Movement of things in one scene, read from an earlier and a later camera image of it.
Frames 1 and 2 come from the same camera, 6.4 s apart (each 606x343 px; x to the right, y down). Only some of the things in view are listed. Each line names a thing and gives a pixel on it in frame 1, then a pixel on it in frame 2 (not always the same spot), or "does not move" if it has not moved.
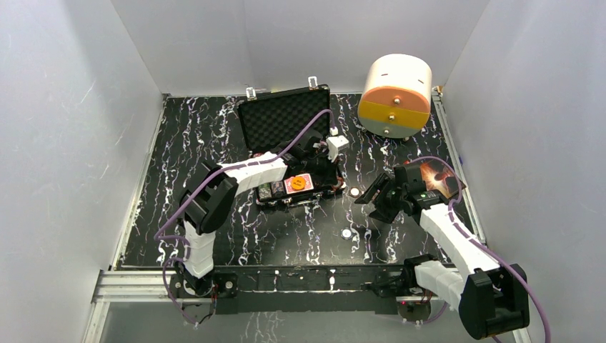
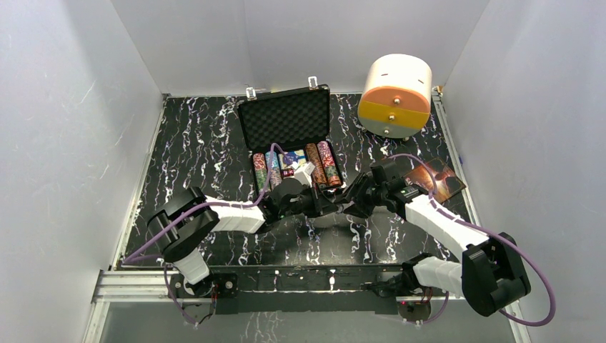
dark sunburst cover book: x=438 y=175 does not move
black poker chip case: x=294 y=124 does not move
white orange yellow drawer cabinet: x=395 y=100 does not move
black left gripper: x=317 y=154 to x=320 y=203
